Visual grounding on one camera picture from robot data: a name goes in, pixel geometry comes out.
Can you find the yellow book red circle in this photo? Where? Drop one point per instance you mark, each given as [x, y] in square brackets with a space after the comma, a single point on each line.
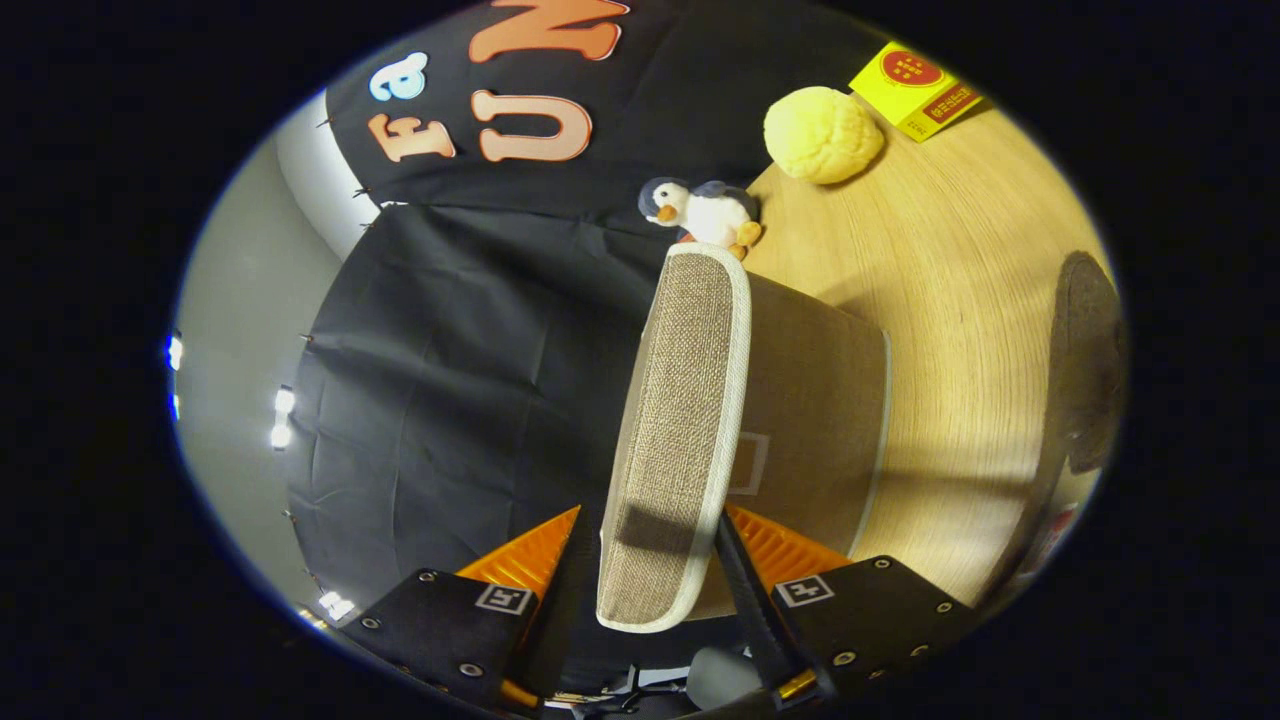
[915, 90]

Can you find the yellow bun plush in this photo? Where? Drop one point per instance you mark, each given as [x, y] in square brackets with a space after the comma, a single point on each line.
[822, 135]

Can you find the brown fabric storage box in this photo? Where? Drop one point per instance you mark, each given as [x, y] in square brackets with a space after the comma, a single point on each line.
[690, 420]

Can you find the dark grey rounded object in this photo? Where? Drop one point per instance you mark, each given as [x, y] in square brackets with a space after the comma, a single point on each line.
[725, 678]

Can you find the long ceiling light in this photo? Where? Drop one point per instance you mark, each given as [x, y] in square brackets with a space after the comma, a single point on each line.
[175, 352]

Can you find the small ceiling light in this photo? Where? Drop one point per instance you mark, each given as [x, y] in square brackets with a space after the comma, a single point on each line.
[283, 417]

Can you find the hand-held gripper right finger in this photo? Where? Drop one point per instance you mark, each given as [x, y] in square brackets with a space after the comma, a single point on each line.
[760, 620]

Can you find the penguin plush toy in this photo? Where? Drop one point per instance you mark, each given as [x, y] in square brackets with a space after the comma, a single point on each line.
[710, 212]

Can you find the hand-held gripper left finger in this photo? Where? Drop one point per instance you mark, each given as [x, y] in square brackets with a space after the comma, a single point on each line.
[560, 630]

